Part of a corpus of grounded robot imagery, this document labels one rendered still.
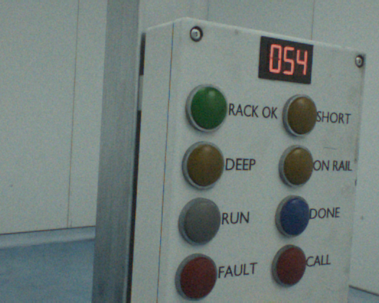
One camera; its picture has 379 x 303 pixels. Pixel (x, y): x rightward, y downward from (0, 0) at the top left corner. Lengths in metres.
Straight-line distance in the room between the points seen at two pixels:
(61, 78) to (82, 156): 0.67
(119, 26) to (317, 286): 0.25
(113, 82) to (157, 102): 0.07
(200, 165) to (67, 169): 4.26
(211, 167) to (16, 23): 4.10
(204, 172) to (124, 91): 0.10
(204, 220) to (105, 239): 0.11
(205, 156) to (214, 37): 0.08
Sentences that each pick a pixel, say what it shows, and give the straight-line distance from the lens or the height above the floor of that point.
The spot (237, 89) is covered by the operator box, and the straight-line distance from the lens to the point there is 0.36.
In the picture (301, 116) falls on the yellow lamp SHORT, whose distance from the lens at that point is 0.38.
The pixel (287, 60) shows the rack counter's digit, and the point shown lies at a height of 1.09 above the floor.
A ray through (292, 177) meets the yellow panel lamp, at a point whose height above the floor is 1.00.
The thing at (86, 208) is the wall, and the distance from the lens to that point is 4.72.
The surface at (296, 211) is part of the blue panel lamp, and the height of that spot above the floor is 0.98.
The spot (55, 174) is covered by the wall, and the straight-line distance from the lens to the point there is 4.54.
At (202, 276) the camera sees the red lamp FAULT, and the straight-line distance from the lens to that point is 0.35.
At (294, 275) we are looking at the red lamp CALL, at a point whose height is 0.93.
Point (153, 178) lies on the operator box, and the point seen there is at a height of 1.00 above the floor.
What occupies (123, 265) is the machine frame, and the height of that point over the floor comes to 0.93.
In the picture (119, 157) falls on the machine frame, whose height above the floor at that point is 1.01.
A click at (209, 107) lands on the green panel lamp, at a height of 1.05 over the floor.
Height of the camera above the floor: 1.04
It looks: 3 degrees down
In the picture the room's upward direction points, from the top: 4 degrees clockwise
